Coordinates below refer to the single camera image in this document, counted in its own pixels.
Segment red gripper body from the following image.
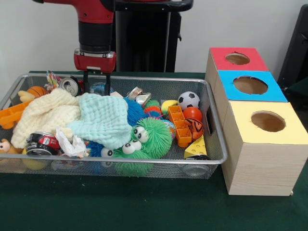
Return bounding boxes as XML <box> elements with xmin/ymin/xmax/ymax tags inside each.
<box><xmin>73</xmin><ymin>48</ymin><xmax>117</xmax><ymax>74</ymax></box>

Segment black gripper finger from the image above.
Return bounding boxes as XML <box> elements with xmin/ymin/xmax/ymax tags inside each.
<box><xmin>83</xmin><ymin>72</ymin><xmax>90</xmax><ymax>95</ymax></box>
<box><xmin>104</xmin><ymin>73</ymin><xmax>112</xmax><ymax>96</ymax></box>

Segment mint green muslin cloth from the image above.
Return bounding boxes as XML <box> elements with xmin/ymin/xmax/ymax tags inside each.
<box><xmin>67</xmin><ymin>92</ymin><xmax>133</xmax><ymax>150</ymax></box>

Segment shallow clear mesh bin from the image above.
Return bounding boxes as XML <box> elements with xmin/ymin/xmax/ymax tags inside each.
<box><xmin>0</xmin><ymin>73</ymin><xmax>228</xmax><ymax>180</ymax></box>

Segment wooden box with three holes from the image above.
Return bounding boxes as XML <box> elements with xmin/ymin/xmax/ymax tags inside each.
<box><xmin>205</xmin><ymin>47</ymin><xmax>308</xmax><ymax>196</ymax></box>

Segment cream muslin cloth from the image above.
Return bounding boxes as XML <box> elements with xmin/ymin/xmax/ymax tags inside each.
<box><xmin>11</xmin><ymin>88</ymin><xmax>82</xmax><ymax>149</ymax></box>

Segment large green spiky ball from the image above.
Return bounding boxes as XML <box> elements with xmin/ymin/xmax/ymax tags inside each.
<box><xmin>132</xmin><ymin>115</ymin><xmax>173</xmax><ymax>158</ymax></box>

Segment red and black soda can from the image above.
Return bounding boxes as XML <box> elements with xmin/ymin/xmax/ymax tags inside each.
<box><xmin>26</xmin><ymin>132</ymin><xmax>61</xmax><ymax>156</ymax></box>

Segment small green spiky ball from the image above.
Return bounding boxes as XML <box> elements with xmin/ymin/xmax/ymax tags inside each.
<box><xmin>112</xmin><ymin>141</ymin><xmax>150</xmax><ymax>176</ymax></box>

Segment small soccer ball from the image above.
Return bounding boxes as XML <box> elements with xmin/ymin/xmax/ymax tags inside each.
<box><xmin>178</xmin><ymin>91</ymin><xmax>201</xmax><ymax>111</ymax></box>

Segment orange toy block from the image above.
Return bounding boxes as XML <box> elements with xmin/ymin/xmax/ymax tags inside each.
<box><xmin>168</xmin><ymin>105</ymin><xmax>193</xmax><ymax>147</ymax></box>

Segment small red ball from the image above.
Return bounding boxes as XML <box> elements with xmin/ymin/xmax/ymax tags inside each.
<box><xmin>183</xmin><ymin>106</ymin><xmax>203</xmax><ymax>122</ymax></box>

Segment yellow cheese wedge toy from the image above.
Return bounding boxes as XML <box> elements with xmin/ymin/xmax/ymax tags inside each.
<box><xmin>184</xmin><ymin>135</ymin><xmax>208</xmax><ymax>159</ymax></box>

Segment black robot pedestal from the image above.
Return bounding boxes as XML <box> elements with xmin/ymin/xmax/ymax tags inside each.
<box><xmin>115</xmin><ymin>7</ymin><xmax>182</xmax><ymax>73</ymax></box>

